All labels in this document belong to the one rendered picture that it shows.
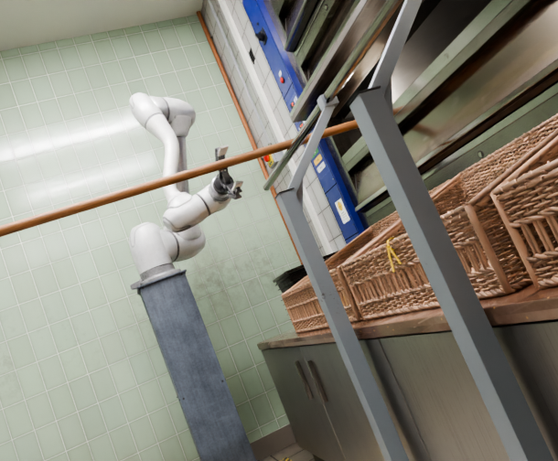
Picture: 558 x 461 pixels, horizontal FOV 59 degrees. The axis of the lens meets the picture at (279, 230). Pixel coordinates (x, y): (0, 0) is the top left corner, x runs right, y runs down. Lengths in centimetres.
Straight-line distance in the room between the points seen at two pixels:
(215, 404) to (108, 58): 209
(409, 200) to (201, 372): 156
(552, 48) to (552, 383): 77
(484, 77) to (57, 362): 226
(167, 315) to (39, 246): 95
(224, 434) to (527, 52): 172
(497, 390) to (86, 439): 225
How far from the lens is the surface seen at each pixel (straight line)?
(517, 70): 137
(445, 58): 154
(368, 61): 185
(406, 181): 76
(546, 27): 133
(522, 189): 73
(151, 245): 222
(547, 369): 78
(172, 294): 217
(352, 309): 133
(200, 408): 217
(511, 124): 141
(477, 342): 77
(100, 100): 311
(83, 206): 155
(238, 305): 278
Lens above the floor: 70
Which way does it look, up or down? 8 degrees up
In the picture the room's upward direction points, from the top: 23 degrees counter-clockwise
